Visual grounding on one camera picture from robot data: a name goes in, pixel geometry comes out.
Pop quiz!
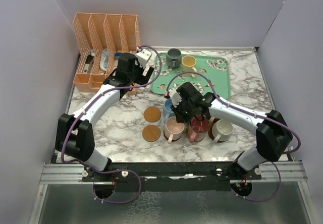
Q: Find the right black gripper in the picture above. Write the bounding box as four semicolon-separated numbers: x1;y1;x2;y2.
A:
171;97;195;124

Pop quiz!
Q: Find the blue mug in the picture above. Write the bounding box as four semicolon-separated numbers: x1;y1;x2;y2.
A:
163;99;175;123

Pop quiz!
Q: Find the tan beige mug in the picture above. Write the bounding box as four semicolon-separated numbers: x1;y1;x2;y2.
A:
209;117;219;124

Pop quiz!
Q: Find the woven rattan coaster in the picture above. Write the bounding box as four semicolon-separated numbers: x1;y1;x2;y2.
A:
185;126;190;139

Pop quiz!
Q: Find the red floral mug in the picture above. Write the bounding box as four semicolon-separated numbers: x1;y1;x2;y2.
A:
189;115;209;143

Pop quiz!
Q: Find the light pink mug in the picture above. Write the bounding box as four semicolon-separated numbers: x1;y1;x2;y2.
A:
164;117;185;134

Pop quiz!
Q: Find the brown wooden coaster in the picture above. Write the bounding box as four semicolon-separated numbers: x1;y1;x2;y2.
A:
208;125;226;142

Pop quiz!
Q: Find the white speckled mug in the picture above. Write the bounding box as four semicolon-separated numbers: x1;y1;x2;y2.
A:
211;120;234;142

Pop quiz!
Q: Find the yellow mug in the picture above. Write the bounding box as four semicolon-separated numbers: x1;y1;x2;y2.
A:
181;55;197;78

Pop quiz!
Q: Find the light wood coaster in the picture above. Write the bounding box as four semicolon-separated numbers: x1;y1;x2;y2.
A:
143;106;161;123
142;125;160;142

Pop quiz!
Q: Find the peach plastic file organizer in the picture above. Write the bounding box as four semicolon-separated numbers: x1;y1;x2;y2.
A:
73;13;141;93

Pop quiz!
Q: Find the dark grey mug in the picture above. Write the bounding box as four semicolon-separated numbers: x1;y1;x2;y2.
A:
166;48;182;69

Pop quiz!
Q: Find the dark walnut coaster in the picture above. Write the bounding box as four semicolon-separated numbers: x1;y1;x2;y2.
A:
164;130;182;143

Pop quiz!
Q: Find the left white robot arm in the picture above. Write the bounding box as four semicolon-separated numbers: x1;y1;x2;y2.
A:
55;49;154;181

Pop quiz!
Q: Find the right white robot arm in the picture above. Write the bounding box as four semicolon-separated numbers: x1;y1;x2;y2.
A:
166;82;293;179

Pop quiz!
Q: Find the white blue pack in organizer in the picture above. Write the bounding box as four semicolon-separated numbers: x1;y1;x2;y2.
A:
99;48;109;71

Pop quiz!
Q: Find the black white tool in organizer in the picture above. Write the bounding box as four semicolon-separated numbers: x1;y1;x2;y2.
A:
83;49;95;74

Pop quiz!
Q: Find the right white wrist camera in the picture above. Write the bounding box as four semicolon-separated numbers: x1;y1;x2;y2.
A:
165;88;182;108

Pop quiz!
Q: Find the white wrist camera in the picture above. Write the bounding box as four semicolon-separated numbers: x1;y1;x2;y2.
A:
135;49;152;68
165;88;182;108

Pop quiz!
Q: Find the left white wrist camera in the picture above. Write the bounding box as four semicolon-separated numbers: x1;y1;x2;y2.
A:
135;49;152;68

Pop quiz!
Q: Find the black mounting rail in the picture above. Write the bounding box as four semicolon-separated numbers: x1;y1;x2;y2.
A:
83;161;261;192

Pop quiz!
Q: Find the aluminium frame rail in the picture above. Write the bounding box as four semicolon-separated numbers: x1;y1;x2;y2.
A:
39;161;308;185

